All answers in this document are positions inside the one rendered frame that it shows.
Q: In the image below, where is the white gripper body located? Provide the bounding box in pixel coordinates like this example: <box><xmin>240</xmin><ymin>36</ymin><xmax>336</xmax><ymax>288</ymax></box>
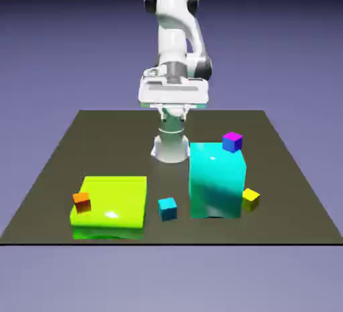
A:
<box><xmin>137</xmin><ymin>75</ymin><xmax>210</xmax><ymax>110</ymax></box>

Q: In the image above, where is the small purple cube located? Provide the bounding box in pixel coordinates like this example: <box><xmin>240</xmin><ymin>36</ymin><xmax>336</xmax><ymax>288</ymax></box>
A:
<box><xmin>222</xmin><ymin>131</ymin><xmax>244</xmax><ymax>154</ymax></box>

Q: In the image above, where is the small cyan cube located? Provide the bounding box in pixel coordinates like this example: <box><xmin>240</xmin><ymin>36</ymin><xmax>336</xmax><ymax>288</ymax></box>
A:
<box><xmin>157</xmin><ymin>197</ymin><xmax>178</xmax><ymax>222</ymax></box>

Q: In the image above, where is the small yellow cube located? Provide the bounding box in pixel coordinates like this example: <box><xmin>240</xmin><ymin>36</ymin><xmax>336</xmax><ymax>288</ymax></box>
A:
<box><xmin>241</xmin><ymin>187</ymin><xmax>261</xmax><ymax>212</ymax></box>

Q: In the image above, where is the small orange cube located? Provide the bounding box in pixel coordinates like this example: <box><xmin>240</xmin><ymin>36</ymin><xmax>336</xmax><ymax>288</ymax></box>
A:
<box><xmin>72</xmin><ymin>191</ymin><xmax>92</xmax><ymax>214</ymax></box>

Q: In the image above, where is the large cyan box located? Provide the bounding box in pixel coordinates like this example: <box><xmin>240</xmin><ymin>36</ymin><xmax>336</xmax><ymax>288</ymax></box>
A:
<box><xmin>188</xmin><ymin>141</ymin><xmax>247</xmax><ymax>220</ymax></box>

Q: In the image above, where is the large lime green box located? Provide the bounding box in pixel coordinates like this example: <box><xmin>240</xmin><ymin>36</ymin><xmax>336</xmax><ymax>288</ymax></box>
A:
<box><xmin>69</xmin><ymin>175</ymin><xmax>148</xmax><ymax>240</ymax></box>

